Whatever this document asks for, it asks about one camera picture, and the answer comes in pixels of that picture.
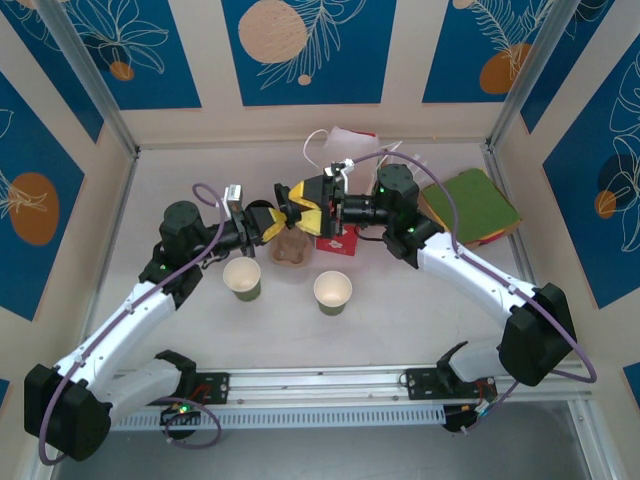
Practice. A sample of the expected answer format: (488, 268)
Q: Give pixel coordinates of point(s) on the green paper cup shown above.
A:
(242, 277)
(332, 290)

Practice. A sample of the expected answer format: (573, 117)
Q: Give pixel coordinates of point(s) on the red white paper bag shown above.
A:
(350, 145)

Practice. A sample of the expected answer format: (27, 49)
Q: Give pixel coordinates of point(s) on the green-topped paper napkin stack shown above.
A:
(480, 200)

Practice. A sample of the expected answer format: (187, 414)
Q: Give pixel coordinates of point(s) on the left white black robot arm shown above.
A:
(100, 345)

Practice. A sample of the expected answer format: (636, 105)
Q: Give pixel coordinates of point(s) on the green brown napkin stack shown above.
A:
(426, 205)

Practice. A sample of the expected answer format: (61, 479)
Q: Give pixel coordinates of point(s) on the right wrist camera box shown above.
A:
(337, 170)

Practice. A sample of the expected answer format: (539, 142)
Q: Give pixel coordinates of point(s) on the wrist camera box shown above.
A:
(337, 170)
(234, 195)

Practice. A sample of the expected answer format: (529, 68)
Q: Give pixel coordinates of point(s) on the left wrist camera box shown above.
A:
(234, 195)

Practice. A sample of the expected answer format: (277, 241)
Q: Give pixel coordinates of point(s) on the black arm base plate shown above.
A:
(217, 387)
(420, 385)

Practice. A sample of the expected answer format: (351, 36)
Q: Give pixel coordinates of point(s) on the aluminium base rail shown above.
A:
(320, 385)

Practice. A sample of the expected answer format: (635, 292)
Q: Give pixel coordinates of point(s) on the aluminium frame post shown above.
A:
(92, 75)
(531, 75)

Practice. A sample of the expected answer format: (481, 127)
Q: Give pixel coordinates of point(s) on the aluminium frame leg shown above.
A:
(592, 445)
(45, 450)

